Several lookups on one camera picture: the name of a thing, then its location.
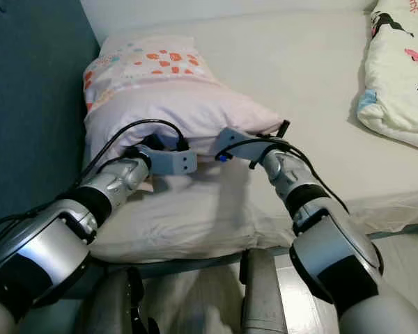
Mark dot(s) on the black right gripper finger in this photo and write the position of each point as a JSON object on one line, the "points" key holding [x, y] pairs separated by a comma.
{"points": [[283, 128]]}

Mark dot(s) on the pink patterned pillow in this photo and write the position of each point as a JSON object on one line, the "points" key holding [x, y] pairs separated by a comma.
{"points": [[181, 104]]}

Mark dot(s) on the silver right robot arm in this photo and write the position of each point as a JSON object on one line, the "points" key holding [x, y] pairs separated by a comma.
{"points": [[341, 250]]}

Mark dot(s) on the beige bed mattress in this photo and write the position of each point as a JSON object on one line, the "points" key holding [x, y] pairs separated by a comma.
{"points": [[306, 69]]}

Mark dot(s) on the silver right robot leg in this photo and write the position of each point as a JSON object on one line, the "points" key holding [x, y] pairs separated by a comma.
{"points": [[265, 296]]}

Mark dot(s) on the teal upholstered headboard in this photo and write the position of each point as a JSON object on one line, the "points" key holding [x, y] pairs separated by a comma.
{"points": [[35, 104]]}

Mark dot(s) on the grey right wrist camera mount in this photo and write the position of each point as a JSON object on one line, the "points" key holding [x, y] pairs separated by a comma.
{"points": [[237, 142]]}

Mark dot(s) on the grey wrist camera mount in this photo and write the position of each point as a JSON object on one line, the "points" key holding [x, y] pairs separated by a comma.
{"points": [[237, 142], [174, 161]]}

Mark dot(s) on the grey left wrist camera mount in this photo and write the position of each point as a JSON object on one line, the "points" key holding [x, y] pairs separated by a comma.
{"points": [[174, 161]]}

